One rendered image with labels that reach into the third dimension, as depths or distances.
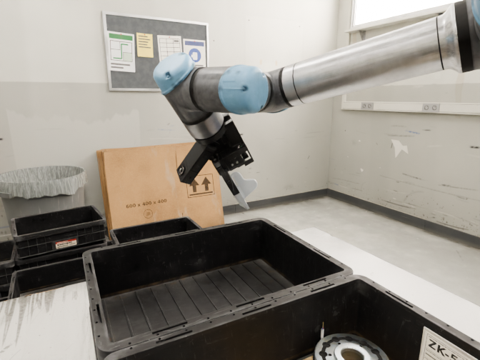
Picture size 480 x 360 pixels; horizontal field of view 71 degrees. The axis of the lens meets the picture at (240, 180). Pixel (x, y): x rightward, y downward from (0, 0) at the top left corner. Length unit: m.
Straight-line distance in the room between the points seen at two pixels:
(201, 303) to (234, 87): 0.40
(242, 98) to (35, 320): 0.72
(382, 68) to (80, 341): 0.79
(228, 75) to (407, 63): 0.26
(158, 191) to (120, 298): 2.33
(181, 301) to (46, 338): 0.34
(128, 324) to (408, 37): 0.63
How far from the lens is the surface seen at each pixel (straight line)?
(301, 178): 4.05
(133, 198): 2.97
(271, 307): 0.49
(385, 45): 0.58
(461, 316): 1.02
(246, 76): 0.53
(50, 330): 0.93
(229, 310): 0.49
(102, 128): 3.05
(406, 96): 3.62
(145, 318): 0.67
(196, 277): 0.77
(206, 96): 0.56
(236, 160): 0.73
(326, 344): 0.56
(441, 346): 0.53
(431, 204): 3.55
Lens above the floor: 1.21
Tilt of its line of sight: 14 degrees down
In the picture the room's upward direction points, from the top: straight up
